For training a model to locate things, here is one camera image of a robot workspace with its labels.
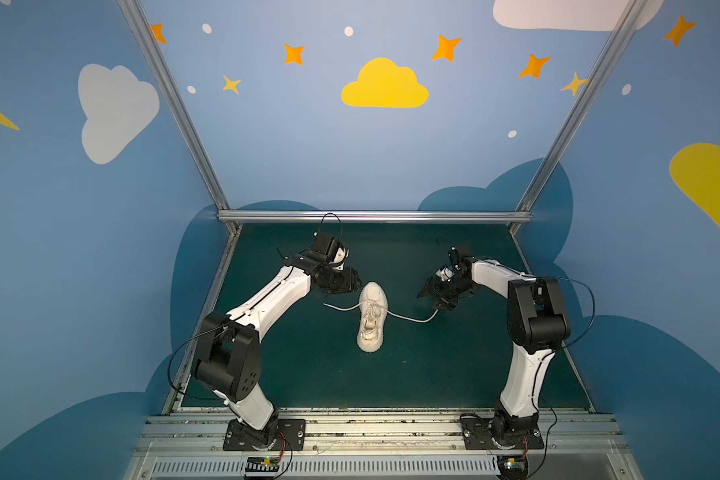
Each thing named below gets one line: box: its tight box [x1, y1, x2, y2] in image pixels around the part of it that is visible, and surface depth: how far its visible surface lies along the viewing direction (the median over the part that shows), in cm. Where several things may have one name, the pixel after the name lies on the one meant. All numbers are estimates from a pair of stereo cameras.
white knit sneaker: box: [357, 281, 389, 353], surface depth 94 cm
